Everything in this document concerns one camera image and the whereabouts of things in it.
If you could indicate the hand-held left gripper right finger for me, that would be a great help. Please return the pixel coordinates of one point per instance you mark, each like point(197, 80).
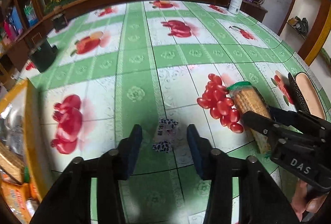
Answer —
point(197, 151)

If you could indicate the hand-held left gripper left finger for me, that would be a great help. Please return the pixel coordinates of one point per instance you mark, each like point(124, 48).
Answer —
point(134, 146)

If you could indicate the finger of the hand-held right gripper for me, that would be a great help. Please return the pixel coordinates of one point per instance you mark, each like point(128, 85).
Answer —
point(284, 115)
point(258, 122)

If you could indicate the slim green-end cracker packet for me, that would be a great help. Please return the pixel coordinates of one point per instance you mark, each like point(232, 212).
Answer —
point(248, 100)

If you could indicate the small white patterned candy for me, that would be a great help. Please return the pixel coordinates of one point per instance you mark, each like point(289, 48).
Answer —
point(165, 133)

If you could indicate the yellow cardboard box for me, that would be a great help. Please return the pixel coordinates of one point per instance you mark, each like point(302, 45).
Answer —
point(33, 123)

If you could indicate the orange biscuit packet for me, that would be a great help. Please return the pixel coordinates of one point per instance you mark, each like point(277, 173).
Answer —
point(18, 200)

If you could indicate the silver foil snack packet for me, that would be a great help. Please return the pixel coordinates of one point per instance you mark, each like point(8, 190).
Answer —
point(7, 120)

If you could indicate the person's right hand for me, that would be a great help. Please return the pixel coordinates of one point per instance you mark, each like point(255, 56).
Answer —
point(300, 203)

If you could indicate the large green-end cracker packet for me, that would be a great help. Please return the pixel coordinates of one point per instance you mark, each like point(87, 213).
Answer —
point(10, 164)

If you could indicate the black cup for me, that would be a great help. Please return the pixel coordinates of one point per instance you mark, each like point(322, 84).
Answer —
point(42, 56)

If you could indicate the small black box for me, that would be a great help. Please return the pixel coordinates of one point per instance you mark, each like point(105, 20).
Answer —
point(59, 22)

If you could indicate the light green packet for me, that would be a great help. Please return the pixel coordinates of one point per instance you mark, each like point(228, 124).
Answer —
point(31, 14)

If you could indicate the blue packet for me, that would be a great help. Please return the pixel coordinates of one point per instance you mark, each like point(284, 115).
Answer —
point(16, 20)

